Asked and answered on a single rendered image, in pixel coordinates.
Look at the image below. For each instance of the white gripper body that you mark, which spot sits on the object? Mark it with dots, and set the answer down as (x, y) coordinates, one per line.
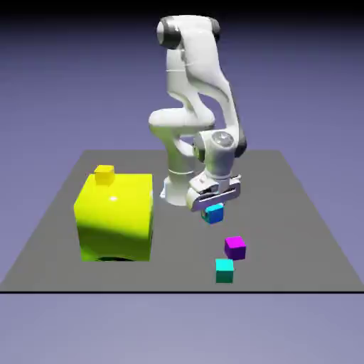
(216, 194)

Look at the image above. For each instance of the small purple cube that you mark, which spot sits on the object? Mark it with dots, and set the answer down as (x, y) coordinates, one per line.
(235, 246)

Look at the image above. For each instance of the small teal cube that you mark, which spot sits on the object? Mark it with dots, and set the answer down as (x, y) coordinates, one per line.
(224, 270)

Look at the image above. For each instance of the small blue cube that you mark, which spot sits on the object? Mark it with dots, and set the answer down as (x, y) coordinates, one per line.
(215, 213)

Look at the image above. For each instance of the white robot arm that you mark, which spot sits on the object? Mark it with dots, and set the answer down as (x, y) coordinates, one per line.
(199, 85)

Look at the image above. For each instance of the large yellow box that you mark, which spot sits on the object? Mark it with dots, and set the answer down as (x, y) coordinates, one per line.
(113, 219)

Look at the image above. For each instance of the small yellow cube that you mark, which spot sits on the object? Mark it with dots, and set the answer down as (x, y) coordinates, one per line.
(104, 174)

